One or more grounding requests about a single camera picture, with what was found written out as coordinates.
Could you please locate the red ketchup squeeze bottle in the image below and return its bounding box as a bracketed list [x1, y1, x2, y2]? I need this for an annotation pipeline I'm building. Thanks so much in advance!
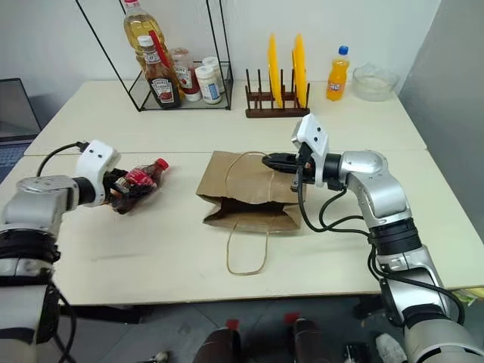
[169, 47, 203, 103]

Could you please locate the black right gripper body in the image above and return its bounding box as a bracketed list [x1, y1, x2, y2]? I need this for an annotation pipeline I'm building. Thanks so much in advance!
[290, 145, 315, 192]

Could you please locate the white labelled jar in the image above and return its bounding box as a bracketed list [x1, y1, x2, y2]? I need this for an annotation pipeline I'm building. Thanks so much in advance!
[202, 56, 225, 92]
[194, 64, 223, 105]

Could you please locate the grey laptop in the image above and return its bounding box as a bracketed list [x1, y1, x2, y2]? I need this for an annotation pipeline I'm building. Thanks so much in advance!
[0, 78, 42, 182]

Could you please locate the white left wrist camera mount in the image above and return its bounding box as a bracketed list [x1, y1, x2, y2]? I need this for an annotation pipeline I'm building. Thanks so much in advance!
[74, 139, 123, 207]

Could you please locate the clear glass bowl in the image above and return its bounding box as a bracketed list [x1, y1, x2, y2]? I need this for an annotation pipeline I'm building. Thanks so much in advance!
[352, 63, 401, 102]

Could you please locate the black wire frame rack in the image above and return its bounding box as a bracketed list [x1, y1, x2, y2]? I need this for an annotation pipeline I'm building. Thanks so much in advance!
[75, 0, 234, 113]

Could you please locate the large cooking oil bottle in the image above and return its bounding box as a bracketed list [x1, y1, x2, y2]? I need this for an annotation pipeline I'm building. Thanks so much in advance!
[123, 0, 167, 82]

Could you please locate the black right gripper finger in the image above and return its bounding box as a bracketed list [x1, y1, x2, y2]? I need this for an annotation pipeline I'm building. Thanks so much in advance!
[264, 152, 299, 163]
[262, 159, 299, 173]

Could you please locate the orange soda bottle blue cap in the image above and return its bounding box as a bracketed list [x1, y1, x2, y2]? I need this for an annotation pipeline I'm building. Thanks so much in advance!
[325, 45, 351, 102]

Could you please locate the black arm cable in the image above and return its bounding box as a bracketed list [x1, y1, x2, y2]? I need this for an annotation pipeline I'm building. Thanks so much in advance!
[296, 166, 466, 326]
[36, 141, 90, 178]

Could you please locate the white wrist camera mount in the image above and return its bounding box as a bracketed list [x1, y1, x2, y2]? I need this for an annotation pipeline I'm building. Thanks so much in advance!
[74, 139, 123, 207]
[290, 113, 330, 188]

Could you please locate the brown paper bag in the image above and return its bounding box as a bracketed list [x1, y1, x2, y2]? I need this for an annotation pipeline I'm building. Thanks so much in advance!
[195, 150, 309, 275]

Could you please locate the yellow plate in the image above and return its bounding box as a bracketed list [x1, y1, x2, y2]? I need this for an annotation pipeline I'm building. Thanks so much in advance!
[267, 33, 284, 109]
[292, 33, 308, 108]

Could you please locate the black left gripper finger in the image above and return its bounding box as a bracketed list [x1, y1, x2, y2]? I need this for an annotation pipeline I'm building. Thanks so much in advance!
[111, 192, 135, 215]
[119, 178, 158, 190]

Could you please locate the dark Heinz sauce bottle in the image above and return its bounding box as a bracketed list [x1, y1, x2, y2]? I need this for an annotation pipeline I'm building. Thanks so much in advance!
[136, 35, 182, 110]

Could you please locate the small cola bottle red cap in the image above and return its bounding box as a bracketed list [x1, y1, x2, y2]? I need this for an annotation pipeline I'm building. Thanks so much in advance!
[111, 157, 170, 216]

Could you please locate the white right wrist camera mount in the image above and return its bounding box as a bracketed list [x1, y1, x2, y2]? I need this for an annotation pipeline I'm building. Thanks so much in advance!
[290, 113, 330, 188]

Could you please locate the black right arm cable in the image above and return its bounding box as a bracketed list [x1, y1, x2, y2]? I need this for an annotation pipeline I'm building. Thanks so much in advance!
[296, 166, 466, 326]

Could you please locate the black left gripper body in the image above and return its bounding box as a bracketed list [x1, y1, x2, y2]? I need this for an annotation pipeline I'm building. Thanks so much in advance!
[104, 169, 129, 207]

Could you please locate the yellow green package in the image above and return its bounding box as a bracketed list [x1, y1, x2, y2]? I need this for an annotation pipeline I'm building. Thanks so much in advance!
[451, 287, 484, 308]

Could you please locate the white object on floor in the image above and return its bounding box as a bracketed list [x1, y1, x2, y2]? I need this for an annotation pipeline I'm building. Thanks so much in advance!
[375, 332, 408, 363]

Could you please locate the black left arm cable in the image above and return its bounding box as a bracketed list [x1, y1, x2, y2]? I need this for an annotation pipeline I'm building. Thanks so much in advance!
[36, 141, 90, 178]

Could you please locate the dark wooden plate rack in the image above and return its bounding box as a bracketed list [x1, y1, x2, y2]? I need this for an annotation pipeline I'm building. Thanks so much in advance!
[244, 67, 311, 119]

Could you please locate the dark rounded shape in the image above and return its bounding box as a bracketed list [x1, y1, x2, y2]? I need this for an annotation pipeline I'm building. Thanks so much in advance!
[192, 327, 243, 363]
[293, 317, 343, 363]

